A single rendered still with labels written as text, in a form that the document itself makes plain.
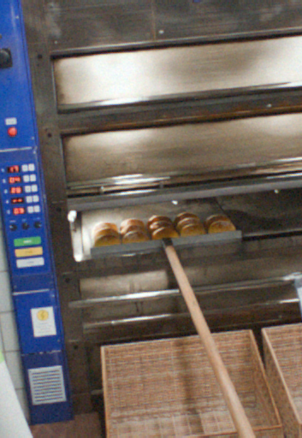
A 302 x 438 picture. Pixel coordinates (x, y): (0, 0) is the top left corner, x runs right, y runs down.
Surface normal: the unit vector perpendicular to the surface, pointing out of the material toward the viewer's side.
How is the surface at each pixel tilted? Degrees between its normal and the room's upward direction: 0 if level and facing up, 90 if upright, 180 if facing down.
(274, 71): 70
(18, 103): 90
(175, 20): 90
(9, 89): 90
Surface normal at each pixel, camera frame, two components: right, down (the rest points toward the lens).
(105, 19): 0.11, 0.28
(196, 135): 0.06, -0.07
